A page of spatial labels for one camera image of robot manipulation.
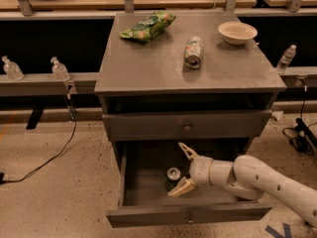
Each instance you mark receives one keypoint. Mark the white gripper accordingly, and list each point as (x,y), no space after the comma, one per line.
(200,171)

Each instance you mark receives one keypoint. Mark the green soda can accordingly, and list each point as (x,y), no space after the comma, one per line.
(172,177)

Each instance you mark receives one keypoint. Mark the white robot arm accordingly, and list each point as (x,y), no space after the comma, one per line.
(248,177)

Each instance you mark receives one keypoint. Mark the closed grey upper drawer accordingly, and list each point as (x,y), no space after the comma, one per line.
(185,125)

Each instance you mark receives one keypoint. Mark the open grey lower drawer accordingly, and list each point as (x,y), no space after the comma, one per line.
(143,199)

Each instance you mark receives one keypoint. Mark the white green can lying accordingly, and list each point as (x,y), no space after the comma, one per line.
(194,52)

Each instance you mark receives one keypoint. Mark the white bowl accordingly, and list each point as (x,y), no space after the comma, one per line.
(237,33)

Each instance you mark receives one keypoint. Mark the green chip bag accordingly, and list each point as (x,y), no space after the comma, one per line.
(149,28)

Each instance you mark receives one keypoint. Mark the clear water bottle right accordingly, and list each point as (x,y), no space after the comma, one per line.
(286,59)

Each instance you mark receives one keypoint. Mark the clear bottle far left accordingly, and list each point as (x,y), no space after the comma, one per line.
(12,70)

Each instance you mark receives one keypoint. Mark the clear bottle on rail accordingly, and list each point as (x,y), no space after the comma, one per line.
(59,70)

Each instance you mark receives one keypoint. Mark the grey metal rail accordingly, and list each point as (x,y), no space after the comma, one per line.
(43,84)

